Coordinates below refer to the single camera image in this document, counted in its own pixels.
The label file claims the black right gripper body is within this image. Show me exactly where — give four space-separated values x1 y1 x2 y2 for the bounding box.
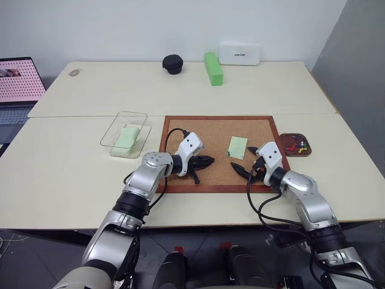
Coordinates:
250 156 267 183

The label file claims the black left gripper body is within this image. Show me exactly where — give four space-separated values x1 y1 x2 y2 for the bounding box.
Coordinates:
185 155 203 176

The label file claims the light green sticky note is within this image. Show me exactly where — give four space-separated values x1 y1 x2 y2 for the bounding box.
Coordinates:
226 135 249 160

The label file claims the brown wooden tray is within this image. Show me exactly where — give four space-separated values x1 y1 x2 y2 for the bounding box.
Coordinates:
279 132 313 158

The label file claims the green sticky note pad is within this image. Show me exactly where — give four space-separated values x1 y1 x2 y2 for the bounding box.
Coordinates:
111 126 142 156

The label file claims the clear plastic box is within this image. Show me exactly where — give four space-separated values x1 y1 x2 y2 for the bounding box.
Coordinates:
99 111 152 159

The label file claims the long green box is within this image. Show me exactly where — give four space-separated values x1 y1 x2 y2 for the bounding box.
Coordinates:
203 52 226 87

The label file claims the white rectangular box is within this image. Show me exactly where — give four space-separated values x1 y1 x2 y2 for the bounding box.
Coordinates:
218 41 262 66

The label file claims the wood-framed cork board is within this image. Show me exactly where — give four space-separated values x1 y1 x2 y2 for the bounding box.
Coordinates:
158 115 292 194

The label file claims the dark rounded shape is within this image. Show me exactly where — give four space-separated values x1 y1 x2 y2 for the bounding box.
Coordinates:
224 245 272 289
152 252 189 289

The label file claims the black round zipper case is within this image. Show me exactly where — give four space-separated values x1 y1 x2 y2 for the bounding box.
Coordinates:
162 54 185 76

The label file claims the open laptop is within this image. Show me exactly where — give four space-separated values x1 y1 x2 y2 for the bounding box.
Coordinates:
0 57 48 158

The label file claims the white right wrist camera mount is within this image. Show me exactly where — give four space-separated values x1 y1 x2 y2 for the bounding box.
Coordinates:
255 141 285 186

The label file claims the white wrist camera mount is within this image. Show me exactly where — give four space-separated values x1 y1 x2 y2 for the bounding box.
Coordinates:
255 141 285 186
176 132 206 177

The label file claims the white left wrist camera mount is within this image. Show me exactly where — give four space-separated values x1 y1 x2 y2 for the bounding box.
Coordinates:
176 132 206 177

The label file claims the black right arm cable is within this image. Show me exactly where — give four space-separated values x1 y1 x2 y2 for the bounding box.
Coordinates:
246 167 305 241

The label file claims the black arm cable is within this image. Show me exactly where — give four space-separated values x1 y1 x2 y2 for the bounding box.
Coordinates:
123 128 189 218
246 167 305 241

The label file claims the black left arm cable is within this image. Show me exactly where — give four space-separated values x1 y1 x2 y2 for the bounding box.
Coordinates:
123 128 189 218

